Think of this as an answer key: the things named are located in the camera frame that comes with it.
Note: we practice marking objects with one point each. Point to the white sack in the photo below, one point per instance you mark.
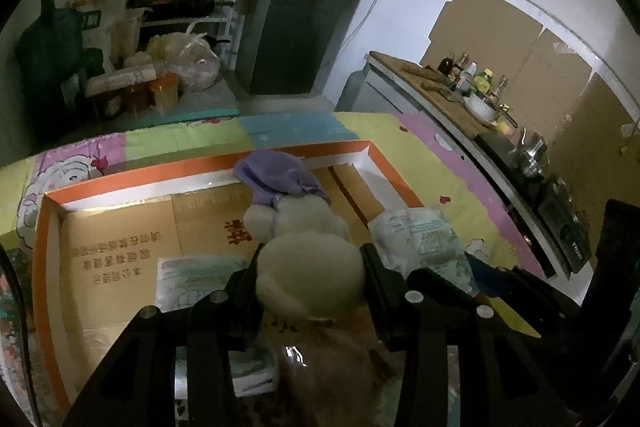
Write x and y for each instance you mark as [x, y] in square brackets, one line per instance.
[102, 29]

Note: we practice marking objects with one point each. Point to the blue water jug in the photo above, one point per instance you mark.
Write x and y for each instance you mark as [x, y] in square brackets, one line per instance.
[50, 57]

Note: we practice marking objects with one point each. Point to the white bowl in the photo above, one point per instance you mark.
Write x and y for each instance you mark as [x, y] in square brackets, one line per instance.
[481, 107]

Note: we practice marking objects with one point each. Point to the plush doll with purple dress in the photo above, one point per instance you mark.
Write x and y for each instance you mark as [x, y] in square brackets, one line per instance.
[310, 267]

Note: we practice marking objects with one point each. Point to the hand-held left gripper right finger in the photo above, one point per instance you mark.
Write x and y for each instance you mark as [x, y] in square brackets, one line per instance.
[380, 287]

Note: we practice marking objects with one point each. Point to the crumpled plastic bag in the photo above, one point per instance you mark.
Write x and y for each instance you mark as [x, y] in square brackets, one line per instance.
[187, 62]

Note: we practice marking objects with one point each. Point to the metal kettle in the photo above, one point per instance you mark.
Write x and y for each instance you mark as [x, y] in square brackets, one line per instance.
[530, 154]

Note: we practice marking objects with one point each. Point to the cardboard sheet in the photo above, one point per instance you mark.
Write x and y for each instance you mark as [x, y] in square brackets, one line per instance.
[600, 142]
[480, 27]
[555, 67]

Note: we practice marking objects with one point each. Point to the group of condiment bottles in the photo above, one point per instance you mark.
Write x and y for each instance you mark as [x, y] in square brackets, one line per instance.
[475, 79]

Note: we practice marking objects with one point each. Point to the orange jar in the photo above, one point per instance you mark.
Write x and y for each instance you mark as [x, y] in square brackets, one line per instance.
[136, 98]
[165, 92]

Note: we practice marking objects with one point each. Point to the orange rimmed cardboard box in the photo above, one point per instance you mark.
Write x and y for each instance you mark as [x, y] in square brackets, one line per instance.
[125, 227]

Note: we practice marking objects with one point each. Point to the black stove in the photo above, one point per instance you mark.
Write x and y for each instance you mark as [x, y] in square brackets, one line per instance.
[565, 222]

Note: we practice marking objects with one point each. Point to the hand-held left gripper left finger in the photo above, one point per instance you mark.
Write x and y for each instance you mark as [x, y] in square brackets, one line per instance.
[240, 307]

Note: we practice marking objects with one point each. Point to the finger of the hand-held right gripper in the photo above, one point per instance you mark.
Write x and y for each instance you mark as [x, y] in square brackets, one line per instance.
[487, 277]
[440, 284]

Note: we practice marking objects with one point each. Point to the grey refrigerator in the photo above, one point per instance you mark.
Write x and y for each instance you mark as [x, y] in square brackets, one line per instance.
[300, 7]

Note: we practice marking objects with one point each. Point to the printed blanket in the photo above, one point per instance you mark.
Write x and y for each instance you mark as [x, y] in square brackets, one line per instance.
[440, 147]

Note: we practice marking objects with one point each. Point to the light blue tissue pack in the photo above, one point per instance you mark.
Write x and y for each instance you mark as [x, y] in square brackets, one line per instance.
[195, 282]
[420, 237]
[250, 377]

